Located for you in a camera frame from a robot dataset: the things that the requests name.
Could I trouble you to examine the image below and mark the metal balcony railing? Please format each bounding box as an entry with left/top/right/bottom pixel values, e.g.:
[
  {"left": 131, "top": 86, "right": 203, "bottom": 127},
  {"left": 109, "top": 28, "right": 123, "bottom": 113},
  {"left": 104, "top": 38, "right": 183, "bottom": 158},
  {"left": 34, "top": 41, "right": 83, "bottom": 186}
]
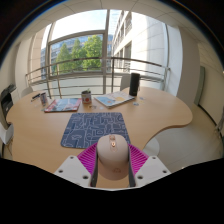
[{"left": 25, "top": 56, "right": 171, "bottom": 98}]

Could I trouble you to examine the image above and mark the black cylinder speaker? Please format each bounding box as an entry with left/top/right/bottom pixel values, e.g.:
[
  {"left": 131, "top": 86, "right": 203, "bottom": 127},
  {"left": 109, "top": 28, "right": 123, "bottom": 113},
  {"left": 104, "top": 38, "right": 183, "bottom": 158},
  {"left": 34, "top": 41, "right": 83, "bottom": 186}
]
[{"left": 128, "top": 72, "right": 141, "bottom": 97}]

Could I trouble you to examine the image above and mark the black printer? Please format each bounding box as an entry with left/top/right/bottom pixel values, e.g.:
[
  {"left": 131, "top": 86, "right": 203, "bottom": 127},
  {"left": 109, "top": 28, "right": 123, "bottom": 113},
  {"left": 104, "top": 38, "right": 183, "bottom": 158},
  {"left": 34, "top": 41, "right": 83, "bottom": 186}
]
[{"left": 0, "top": 83, "right": 17, "bottom": 129}]

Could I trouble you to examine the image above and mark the white chair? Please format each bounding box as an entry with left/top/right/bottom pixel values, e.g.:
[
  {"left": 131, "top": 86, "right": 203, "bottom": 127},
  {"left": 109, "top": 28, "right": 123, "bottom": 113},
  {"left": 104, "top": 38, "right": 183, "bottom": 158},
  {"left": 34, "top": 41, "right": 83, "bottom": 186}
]
[
  {"left": 0, "top": 123, "right": 15, "bottom": 146},
  {"left": 119, "top": 73, "right": 132, "bottom": 92},
  {"left": 20, "top": 86, "right": 34, "bottom": 99}
]

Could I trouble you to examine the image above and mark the small blue white can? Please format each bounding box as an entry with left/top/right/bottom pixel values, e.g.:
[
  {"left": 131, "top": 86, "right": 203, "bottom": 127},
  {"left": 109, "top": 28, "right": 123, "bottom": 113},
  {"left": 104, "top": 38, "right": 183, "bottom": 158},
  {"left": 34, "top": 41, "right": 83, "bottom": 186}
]
[{"left": 39, "top": 91, "right": 48, "bottom": 107}]

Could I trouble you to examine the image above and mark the red white mug with plant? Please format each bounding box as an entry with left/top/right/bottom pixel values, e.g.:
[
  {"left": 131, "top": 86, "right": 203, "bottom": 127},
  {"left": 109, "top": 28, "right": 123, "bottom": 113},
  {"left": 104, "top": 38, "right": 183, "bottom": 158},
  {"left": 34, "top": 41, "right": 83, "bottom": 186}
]
[{"left": 81, "top": 88, "right": 93, "bottom": 105}]

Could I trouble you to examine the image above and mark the blue patterned mouse pad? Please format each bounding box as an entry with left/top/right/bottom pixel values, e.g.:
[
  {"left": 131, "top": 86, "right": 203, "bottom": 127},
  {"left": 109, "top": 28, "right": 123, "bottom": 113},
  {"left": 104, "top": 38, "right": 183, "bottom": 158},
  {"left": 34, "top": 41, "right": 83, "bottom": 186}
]
[{"left": 60, "top": 112, "right": 132, "bottom": 150}]

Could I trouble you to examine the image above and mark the light blue magazine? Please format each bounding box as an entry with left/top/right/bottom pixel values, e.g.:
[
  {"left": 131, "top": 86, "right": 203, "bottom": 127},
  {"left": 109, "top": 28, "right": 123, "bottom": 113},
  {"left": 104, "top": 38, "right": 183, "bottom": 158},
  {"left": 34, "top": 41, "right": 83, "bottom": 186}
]
[{"left": 93, "top": 91, "right": 136, "bottom": 109}]

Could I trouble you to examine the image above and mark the red magazine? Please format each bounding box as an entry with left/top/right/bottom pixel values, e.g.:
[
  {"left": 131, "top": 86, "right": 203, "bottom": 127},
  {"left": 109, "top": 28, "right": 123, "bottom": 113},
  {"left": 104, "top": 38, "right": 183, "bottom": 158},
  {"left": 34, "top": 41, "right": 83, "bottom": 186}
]
[{"left": 43, "top": 97, "right": 82, "bottom": 113}]

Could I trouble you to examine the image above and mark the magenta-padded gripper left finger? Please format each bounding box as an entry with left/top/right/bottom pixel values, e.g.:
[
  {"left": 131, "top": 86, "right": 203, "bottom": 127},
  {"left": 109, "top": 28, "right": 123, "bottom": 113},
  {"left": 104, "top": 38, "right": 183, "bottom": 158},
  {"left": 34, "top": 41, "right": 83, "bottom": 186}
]
[{"left": 53, "top": 143, "right": 101, "bottom": 188}]

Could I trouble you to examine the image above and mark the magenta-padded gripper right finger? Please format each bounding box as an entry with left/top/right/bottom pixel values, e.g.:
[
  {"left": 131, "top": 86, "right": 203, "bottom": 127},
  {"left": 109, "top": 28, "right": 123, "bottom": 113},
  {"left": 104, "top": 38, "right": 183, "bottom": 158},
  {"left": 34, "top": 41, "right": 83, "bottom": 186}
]
[{"left": 127, "top": 143, "right": 172, "bottom": 188}]

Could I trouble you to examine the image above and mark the beige computer mouse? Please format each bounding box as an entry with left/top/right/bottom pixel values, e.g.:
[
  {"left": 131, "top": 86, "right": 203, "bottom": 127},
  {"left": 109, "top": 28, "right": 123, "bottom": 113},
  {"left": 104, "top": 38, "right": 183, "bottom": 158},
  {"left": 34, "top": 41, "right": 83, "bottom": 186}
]
[{"left": 95, "top": 133, "right": 130, "bottom": 181}]

